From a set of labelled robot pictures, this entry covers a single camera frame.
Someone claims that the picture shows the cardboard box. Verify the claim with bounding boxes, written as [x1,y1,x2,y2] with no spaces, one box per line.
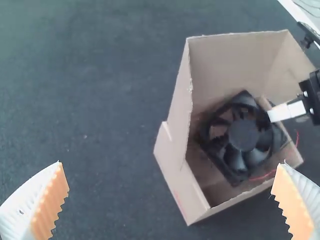
[152,29,318,220]

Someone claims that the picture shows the black mat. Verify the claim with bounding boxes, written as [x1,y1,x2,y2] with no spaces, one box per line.
[0,0,320,240]

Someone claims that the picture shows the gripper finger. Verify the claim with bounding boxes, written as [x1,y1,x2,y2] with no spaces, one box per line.
[270,161,320,240]
[0,161,70,240]

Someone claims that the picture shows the black square fan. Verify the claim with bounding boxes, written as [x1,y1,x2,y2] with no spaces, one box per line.
[199,89,301,188]

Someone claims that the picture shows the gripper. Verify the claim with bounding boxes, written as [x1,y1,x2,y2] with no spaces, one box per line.
[266,69,320,126]

